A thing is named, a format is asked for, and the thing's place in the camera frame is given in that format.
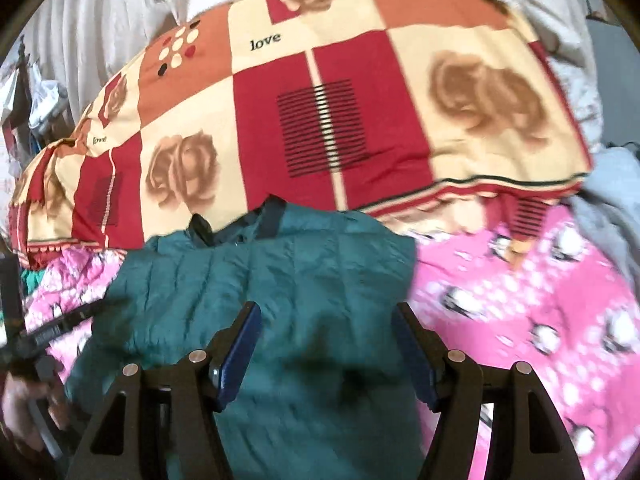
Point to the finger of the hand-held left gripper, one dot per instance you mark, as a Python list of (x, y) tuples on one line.
[(70, 322)]

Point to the person's left hand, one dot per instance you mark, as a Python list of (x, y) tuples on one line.
[(20, 410)]

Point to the green quilted jacket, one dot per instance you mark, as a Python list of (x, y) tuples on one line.
[(320, 285)]

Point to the red cream rose pillow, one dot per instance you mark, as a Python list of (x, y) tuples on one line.
[(400, 110)]

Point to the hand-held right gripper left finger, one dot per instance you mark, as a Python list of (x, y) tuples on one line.
[(240, 355)]

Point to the grey fleece cloth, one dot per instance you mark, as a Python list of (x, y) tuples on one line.
[(610, 200)]

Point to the pink penguin print blanket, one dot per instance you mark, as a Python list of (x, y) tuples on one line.
[(525, 310)]

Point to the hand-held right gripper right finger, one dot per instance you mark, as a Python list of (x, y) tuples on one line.
[(417, 355)]

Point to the dark wooden rack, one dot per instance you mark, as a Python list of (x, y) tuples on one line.
[(20, 95)]

